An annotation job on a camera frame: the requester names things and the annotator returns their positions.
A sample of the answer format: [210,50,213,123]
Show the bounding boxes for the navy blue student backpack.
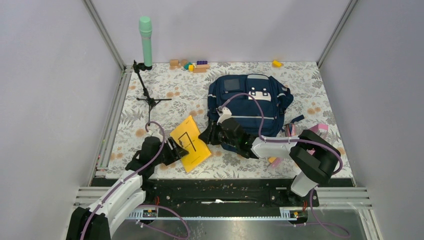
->
[207,74,294,137]

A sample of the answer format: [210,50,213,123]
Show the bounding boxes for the brown wooden block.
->
[180,59,189,67]

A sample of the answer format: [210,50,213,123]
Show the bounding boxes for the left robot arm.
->
[65,136,189,240]

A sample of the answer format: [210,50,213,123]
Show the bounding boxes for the long wooden block rear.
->
[196,64,210,69]

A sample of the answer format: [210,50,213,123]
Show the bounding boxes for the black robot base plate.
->
[144,179,320,211]

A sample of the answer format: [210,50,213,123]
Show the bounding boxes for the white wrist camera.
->
[146,129,158,138]
[217,106,232,125]

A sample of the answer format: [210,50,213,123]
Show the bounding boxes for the pink highlighter pen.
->
[270,158,282,168]

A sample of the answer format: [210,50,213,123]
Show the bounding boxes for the long wooden block front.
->
[192,67,208,73]

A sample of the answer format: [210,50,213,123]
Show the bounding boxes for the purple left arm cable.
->
[79,120,191,240]

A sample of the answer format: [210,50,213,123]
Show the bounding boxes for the purple studded toy brick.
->
[196,60,208,65]

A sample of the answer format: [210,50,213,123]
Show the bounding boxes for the long wooden block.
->
[196,64,210,69]
[192,67,208,73]

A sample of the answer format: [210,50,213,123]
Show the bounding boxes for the yellow block far right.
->
[271,60,284,68]

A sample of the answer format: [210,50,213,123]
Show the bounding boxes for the green microphone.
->
[138,16,153,70]

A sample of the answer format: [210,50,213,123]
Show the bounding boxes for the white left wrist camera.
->
[146,129,158,138]

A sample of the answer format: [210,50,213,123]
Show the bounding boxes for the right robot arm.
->
[198,118,343,206]

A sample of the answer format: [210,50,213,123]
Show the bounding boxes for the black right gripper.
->
[197,120,238,149]

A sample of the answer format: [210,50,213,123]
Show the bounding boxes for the black tripod stand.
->
[132,60,172,126]

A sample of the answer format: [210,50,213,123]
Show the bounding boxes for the teal toy block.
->
[183,62,192,70]

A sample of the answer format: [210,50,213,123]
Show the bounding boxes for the yellow orange highlighter pen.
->
[268,157,279,164]

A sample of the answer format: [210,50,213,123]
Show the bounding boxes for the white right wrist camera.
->
[217,106,232,125]

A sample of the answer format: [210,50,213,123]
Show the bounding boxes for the light wooden cube block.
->
[169,59,180,67]

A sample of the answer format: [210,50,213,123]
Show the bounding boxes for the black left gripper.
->
[152,137,189,166]

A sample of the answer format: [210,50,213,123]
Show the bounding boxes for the pink box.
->
[309,123,329,140]

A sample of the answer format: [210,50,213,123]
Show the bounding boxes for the slotted metal cable rail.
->
[126,206,309,222]

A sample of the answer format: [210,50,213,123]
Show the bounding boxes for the yellow book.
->
[170,115,212,173]

